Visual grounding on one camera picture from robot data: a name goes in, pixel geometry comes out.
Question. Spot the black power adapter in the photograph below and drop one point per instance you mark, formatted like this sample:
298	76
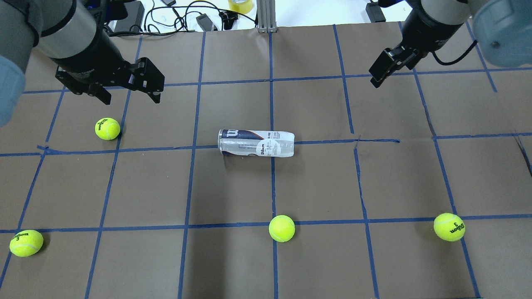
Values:
206	24

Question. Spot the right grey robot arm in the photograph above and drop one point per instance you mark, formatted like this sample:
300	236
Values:
502	29

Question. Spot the tennis ball centre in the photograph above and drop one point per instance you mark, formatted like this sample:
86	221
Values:
281	228

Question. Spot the black power brick right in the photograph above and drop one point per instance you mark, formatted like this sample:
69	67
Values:
374	12

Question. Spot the tennis ball upper left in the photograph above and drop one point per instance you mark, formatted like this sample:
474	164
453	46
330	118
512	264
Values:
107	129

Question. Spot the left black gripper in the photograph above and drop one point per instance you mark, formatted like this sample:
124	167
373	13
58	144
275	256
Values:
92	58

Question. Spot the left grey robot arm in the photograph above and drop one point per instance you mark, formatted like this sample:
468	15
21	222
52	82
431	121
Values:
71	33

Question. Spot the yellow tape roll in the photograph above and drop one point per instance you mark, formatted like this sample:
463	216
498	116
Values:
240	6

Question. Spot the aluminium frame post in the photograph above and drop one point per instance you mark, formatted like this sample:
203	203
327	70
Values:
266	16

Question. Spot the black box on table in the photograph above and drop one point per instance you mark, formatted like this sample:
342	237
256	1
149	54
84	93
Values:
133	18

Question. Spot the tennis ball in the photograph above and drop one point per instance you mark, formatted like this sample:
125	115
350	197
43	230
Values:
107	129
449	227
26	243
281	228

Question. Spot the tennis ball lower right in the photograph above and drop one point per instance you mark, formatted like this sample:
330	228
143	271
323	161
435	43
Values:
449	227

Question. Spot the brown paper table mat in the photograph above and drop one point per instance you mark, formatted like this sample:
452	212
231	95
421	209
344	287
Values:
160	213

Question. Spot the tennis ball lower left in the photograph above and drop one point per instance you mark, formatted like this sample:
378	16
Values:
26	243

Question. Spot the clear tennis ball can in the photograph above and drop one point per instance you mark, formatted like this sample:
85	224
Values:
256	143

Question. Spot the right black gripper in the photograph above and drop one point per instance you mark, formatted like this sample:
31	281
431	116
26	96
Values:
424	35

